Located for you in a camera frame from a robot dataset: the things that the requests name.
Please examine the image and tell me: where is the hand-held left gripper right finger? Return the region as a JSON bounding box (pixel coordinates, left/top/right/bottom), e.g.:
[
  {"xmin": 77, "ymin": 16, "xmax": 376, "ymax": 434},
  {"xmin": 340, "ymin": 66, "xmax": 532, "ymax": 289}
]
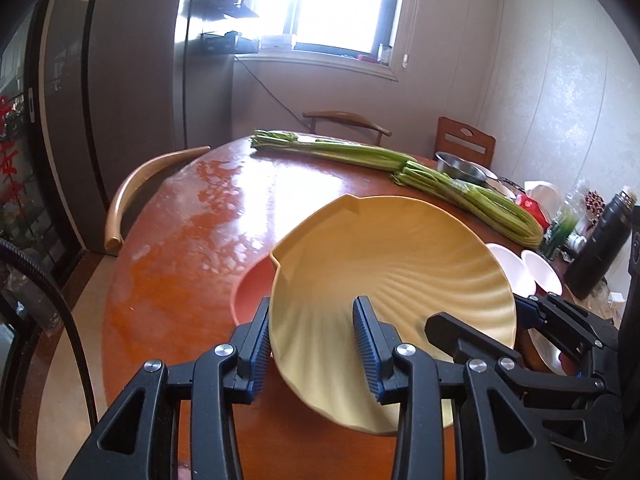
[{"xmin": 352, "ymin": 296, "xmax": 568, "ymax": 480}]

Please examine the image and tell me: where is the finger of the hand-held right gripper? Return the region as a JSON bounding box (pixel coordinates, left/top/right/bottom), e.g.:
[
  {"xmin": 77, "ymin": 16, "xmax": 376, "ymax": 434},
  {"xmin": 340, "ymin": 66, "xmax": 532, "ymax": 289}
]
[
  {"xmin": 515, "ymin": 292, "xmax": 621, "ymax": 366},
  {"xmin": 425, "ymin": 312, "xmax": 526, "ymax": 376}
]

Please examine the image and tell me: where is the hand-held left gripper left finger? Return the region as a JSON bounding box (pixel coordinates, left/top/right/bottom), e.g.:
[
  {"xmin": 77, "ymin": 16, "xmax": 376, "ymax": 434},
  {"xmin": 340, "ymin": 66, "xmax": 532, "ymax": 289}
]
[{"xmin": 62, "ymin": 296, "xmax": 273, "ymax": 480}]

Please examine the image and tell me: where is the large white foam bowl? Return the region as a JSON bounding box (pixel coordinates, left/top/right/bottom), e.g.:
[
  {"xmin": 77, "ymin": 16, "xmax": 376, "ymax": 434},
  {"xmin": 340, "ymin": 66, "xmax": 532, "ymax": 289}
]
[{"xmin": 485, "ymin": 242, "xmax": 537, "ymax": 296}]

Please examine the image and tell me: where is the yellow shell-shaped plate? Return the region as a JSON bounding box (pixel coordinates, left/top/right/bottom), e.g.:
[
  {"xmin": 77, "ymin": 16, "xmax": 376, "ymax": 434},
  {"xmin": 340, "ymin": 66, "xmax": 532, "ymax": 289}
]
[{"xmin": 269, "ymin": 193, "xmax": 517, "ymax": 435}]

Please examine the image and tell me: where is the metal plate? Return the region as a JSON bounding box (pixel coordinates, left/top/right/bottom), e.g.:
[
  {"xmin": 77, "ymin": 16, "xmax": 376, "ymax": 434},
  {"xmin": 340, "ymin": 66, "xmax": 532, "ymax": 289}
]
[{"xmin": 527, "ymin": 330, "xmax": 583, "ymax": 376}]

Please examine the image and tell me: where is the small white foam bowl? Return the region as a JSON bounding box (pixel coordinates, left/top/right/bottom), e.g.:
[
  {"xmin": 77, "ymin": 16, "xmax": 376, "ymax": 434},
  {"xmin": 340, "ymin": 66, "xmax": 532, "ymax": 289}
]
[{"xmin": 520, "ymin": 250, "xmax": 563, "ymax": 293}]

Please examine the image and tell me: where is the orange plate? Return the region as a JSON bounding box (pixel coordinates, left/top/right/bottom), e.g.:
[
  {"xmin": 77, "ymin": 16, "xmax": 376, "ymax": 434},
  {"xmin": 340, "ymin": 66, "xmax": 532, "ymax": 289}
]
[{"xmin": 230, "ymin": 255, "xmax": 273, "ymax": 326}]

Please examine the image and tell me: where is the black thermos flask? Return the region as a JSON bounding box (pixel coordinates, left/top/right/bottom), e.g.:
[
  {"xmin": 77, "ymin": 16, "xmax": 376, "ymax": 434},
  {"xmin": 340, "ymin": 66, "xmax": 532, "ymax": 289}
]
[{"xmin": 565, "ymin": 187, "xmax": 637, "ymax": 301}]

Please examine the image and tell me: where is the clear bottle green label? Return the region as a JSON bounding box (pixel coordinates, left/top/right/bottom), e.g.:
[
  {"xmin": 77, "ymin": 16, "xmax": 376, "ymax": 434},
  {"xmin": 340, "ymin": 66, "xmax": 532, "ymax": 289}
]
[{"xmin": 542, "ymin": 177, "xmax": 591, "ymax": 261}]

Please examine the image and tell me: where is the red dotted packet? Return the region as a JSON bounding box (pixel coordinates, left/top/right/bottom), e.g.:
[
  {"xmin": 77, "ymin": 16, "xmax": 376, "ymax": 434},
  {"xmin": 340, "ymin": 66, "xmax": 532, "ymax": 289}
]
[{"xmin": 582, "ymin": 190, "xmax": 608, "ymax": 221}]

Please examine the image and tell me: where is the white plastic bag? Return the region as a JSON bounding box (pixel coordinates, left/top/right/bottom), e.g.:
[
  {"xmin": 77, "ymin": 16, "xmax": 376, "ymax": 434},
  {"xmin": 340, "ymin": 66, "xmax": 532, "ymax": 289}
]
[{"xmin": 522, "ymin": 180, "xmax": 563, "ymax": 221}]

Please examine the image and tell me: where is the thick celery bunch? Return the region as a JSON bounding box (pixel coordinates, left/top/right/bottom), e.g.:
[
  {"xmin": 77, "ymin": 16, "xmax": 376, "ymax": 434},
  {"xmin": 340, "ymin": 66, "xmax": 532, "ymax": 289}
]
[{"xmin": 390, "ymin": 160, "xmax": 545, "ymax": 248}]

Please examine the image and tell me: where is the bowl with food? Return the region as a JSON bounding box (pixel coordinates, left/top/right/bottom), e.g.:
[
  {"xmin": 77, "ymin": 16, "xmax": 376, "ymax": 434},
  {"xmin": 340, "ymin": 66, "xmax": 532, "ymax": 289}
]
[{"xmin": 487, "ymin": 180, "xmax": 523, "ymax": 201}]

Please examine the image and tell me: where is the white ceramic bowl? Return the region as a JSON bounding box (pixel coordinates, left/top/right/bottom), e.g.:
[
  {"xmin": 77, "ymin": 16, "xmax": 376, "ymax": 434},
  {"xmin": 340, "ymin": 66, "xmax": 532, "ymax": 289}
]
[{"xmin": 467, "ymin": 161, "xmax": 500, "ymax": 182}]

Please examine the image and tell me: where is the stainless steel bowl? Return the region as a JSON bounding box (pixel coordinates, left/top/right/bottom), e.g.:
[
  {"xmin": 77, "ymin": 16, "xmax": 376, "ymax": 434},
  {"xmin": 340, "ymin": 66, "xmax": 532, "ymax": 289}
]
[{"xmin": 435, "ymin": 151, "xmax": 488, "ymax": 188}]

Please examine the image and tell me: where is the brown carved-back wooden chair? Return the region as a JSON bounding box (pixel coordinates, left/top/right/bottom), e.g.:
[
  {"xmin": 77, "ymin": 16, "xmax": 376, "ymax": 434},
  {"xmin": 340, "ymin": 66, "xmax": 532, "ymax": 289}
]
[{"xmin": 432, "ymin": 116, "xmax": 496, "ymax": 171}]

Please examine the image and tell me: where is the long celery bunch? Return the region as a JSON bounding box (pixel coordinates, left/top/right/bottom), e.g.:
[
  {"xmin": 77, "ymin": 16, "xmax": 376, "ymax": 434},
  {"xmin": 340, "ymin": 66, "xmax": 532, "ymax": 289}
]
[{"xmin": 250, "ymin": 130, "xmax": 416, "ymax": 171}]

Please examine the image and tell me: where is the light curved wooden chair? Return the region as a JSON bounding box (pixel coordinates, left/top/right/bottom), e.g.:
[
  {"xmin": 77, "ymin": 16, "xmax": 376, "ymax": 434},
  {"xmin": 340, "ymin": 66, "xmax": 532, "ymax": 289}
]
[{"xmin": 104, "ymin": 146, "xmax": 212, "ymax": 253}]

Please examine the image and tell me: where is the dark curved wooden chair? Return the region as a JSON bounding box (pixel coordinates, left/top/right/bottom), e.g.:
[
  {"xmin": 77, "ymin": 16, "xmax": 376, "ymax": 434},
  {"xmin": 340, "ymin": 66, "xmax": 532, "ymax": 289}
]
[{"xmin": 302, "ymin": 111, "xmax": 392, "ymax": 147}]

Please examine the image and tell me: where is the grey refrigerator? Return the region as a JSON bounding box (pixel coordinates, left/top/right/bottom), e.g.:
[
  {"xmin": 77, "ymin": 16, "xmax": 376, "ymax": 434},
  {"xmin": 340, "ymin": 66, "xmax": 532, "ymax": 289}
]
[{"xmin": 25, "ymin": 0, "xmax": 193, "ymax": 256}]

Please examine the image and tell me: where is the glass door cabinet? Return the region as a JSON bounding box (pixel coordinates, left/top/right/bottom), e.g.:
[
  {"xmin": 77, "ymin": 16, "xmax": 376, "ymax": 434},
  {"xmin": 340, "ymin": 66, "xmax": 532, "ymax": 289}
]
[{"xmin": 0, "ymin": 10, "xmax": 56, "ymax": 271}]

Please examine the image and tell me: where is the window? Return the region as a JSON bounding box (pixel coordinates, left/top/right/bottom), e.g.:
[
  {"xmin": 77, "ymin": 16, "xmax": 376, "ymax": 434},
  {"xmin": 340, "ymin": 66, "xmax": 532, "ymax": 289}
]
[{"xmin": 280, "ymin": 0, "xmax": 408, "ymax": 56}]

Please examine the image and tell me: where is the thin wall cable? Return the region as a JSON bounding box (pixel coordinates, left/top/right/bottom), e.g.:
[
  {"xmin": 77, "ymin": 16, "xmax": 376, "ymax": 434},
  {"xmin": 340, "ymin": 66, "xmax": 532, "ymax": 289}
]
[{"xmin": 235, "ymin": 57, "xmax": 311, "ymax": 121}]

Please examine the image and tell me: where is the black wire rack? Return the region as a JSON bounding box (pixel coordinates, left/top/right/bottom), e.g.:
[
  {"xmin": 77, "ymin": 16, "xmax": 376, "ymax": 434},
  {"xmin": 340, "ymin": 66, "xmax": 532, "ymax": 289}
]
[{"xmin": 200, "ymin": 0, "xmax": 261, "ymax": 56}]

